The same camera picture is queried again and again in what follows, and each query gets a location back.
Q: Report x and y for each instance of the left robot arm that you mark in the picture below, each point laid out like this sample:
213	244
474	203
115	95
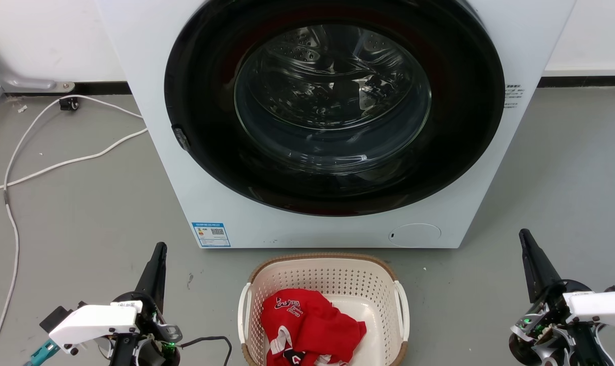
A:
134	353

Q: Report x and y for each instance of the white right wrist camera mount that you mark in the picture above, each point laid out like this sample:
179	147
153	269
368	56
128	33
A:
600	307

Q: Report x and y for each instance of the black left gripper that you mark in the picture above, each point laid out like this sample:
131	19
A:
147	315

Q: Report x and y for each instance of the round black washing machine door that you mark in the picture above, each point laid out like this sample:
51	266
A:
206	127

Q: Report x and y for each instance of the round white filter cover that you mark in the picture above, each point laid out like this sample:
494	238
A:
414	235

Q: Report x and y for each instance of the blue energy label sticker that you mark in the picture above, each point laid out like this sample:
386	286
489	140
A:
211	234

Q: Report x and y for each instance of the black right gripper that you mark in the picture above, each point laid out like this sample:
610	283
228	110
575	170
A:
541	317

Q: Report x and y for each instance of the white front-load washing machine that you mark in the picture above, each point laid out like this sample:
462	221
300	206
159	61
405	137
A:
180	203

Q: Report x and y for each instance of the small printed text sticker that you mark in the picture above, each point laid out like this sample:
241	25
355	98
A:
512	96

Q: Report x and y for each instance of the small black plug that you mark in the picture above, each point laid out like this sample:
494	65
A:
68	103

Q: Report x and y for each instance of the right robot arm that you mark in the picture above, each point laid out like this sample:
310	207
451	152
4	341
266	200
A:
589	348

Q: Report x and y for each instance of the red sports jersey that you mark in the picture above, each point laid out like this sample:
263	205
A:
307	325

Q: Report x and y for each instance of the cream perforated laundry basket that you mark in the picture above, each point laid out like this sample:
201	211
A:
338	274

